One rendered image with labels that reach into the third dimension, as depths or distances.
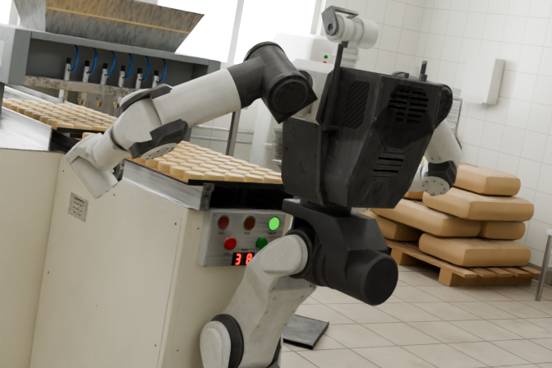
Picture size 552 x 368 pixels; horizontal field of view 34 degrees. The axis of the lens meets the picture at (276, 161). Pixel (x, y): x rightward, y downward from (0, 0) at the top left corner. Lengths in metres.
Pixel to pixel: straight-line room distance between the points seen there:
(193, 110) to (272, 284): 0.49
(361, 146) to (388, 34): 5.59
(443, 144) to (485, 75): 4.63
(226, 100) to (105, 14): 1.06
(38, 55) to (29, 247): 0.57
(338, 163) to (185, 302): 0.59
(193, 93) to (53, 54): 1.04
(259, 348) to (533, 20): 4.92
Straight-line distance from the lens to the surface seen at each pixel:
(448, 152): 2.29
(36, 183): 2.75
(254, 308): 2.18
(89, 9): 2.79
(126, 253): 2.41
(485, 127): 6.98
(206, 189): 2.15
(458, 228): 5.91
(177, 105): 1.81
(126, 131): 1.85
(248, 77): 1.83
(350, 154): 1.87
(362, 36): 2.04
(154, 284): 2.30
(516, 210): 6.08
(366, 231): 1.99
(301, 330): 4.20
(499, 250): 6.04
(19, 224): 2.76
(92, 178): 2.05
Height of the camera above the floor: 1.24
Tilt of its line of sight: 7 degrees down
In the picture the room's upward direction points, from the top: 10 degrees clockwise
